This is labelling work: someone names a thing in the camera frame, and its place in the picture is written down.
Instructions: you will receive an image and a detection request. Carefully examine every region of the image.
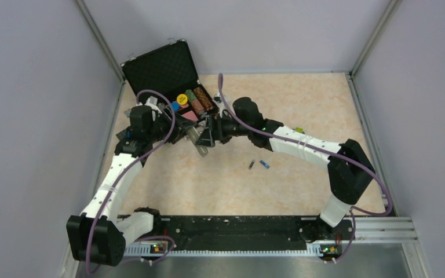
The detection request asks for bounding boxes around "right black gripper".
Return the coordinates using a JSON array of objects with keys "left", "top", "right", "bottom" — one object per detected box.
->
[{"left": 195, "top": 112, "right": 251, "bottom": 148}]

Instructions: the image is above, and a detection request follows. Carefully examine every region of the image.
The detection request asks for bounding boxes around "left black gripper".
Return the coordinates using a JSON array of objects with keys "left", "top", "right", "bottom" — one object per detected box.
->
[{"left": 147, "top": 105, "right": 197, "bottom": 144}]

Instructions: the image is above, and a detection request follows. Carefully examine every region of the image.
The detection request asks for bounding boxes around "black grey battery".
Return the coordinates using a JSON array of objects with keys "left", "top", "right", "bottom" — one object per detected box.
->
[{"left": 248, "top": 159, "right": 255, "bottom": 170}]

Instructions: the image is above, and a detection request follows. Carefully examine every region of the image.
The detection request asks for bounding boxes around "white remote control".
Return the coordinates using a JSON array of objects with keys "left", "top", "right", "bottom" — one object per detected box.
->
[{"left": 186, "top": 127, "right": 209, "bottom": 158}]

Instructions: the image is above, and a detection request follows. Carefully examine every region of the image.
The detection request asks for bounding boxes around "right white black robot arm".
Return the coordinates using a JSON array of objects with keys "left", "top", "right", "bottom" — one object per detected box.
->
[{"left": 196, "top": 97, "right": 375, "bottom": 239}]

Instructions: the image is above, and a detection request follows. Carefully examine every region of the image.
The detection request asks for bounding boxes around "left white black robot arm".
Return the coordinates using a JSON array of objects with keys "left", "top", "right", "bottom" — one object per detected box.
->
[{"left": 66, "top": 105, "right": 197, "bottom": 266}]

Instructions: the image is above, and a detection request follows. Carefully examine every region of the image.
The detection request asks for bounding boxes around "pink card deck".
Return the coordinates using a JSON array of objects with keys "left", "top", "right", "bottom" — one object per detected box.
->
[{"left": 181, "top": 111, "right": 199, "bottom": 122}]

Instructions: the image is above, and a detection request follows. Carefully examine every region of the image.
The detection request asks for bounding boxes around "blue poker chip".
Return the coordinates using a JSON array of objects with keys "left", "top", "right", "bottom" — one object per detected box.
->
[{"left": 171, "top": 101, "right": 180, "bottom": 112}]

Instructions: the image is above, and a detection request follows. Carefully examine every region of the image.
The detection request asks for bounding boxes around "brown poker chip stack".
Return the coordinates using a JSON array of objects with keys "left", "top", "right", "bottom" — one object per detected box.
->
[{"left": 193, "top": 86, "right": 213, "bottom": 111}]

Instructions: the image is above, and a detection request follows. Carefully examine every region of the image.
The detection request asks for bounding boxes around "yellow poker chip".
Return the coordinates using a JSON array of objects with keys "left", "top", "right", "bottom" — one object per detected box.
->
[{"left": 176, "top": 93, "right": 188, "bottom": 106}]

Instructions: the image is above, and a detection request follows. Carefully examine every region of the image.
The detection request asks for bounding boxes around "green poker chip stack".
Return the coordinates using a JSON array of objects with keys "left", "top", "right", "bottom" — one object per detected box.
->
[{"left": 185, "top": 90, "right": 206, "bottom": 116}]

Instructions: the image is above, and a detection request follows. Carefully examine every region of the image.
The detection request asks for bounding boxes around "black poker chip case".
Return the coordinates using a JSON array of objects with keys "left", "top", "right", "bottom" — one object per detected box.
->
[{"left": 121, "top": 39, "right": 220, "bottom": 122}]

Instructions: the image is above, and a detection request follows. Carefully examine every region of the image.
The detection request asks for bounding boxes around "blue battery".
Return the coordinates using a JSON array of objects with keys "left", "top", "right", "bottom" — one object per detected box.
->
[{"left": 260, "top": 160, "right": 270, "bottom": 169}]

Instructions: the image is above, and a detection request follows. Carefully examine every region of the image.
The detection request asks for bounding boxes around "colourful toy block car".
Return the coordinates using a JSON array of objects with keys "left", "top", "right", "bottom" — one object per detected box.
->
[{"left": 294, "top": 127, "right": 305, "bottom": 134}]

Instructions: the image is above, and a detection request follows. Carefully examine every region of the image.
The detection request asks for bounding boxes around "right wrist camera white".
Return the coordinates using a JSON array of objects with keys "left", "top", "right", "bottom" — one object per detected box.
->
[{"left": 213, "top": 92, "right": 227, "bottom": 104}]

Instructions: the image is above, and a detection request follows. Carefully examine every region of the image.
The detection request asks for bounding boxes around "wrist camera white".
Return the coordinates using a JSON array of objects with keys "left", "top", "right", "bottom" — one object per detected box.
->
[
  {"left": 213, "top": 92, "right": 227, "bottom": 104},
  {"left": 137, "top": 96, "right": 162, "bottom": 113}
]

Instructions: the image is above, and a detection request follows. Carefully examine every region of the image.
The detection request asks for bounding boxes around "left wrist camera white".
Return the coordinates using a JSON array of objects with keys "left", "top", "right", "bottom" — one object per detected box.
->
[{"left": 137, "top": 96, "right": 162, "bottom": 113}]

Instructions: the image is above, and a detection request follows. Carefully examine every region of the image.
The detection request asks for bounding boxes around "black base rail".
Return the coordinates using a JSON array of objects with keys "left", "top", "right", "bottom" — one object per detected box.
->
[{"left": 124, "top": 215, "right": 354, "bottom": 259}]

